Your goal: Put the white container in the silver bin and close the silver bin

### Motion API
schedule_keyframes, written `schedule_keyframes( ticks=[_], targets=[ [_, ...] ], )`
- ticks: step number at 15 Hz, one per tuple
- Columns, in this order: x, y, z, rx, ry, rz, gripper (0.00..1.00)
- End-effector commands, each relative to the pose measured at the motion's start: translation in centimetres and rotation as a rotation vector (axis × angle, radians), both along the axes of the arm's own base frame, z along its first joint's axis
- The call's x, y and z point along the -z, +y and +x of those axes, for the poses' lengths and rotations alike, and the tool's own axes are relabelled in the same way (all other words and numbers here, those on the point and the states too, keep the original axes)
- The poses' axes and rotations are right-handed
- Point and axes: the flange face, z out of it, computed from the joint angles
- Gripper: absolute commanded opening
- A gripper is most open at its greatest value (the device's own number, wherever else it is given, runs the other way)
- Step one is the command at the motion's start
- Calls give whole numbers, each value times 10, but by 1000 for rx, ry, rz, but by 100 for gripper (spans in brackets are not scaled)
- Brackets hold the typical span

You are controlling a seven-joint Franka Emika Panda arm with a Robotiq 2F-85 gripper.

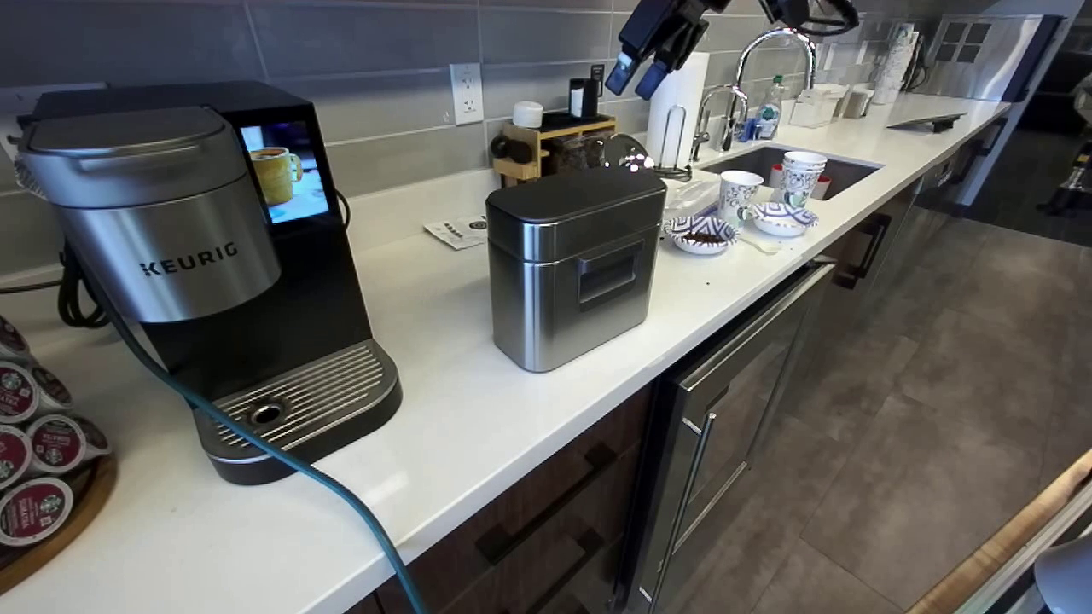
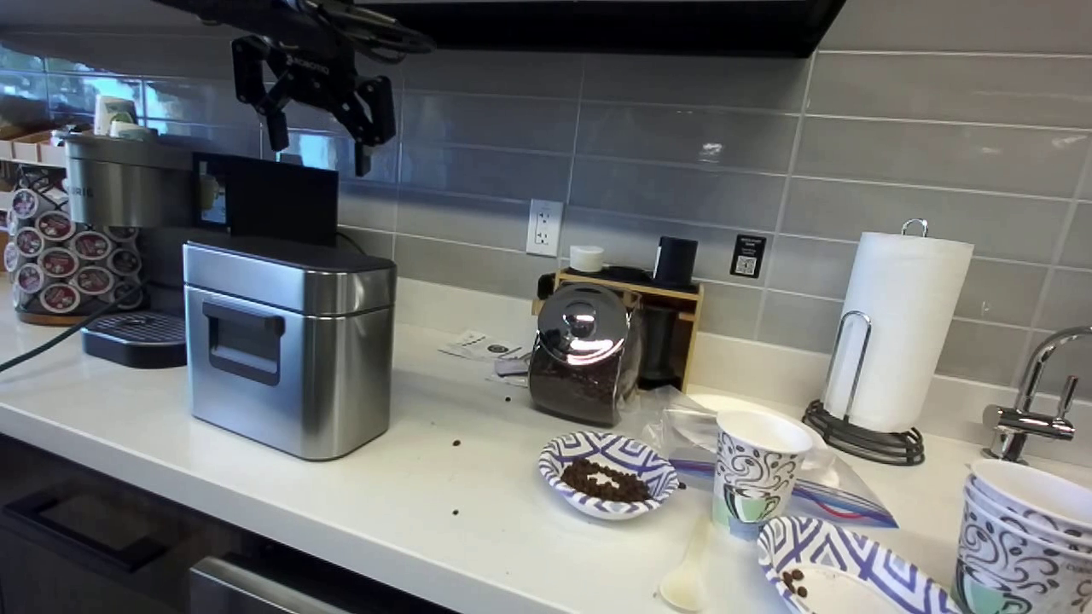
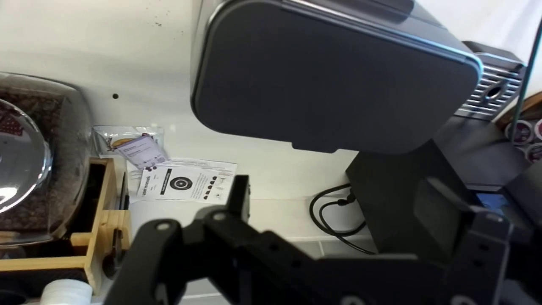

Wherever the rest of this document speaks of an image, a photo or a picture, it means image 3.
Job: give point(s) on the wooden box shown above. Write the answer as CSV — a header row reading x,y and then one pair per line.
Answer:
x,y
103,225

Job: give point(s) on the black silver coffee machine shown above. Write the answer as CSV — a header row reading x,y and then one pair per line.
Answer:
x,y
390,186

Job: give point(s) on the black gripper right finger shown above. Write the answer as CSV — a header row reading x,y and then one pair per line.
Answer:
x,y
479,254

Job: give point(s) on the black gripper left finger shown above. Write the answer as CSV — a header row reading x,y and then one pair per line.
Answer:
x,y
225,254

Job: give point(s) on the coffee pod with brown lid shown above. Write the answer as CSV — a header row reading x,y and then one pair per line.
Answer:
x,y
522,130
535,152

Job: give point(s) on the paper with target print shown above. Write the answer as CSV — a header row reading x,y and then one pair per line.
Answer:
x,y
186,179

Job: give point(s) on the white plastic cap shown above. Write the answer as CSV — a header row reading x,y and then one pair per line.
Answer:
x,y
64,291

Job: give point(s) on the wooden pod holder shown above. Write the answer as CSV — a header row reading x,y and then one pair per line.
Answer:
x,y
534,107

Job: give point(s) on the clear plastic bag with card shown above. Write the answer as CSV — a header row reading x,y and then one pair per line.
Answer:
x,y
132,147

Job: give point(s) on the glass jar of coffee beans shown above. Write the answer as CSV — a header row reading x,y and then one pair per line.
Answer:
x,y
51,169

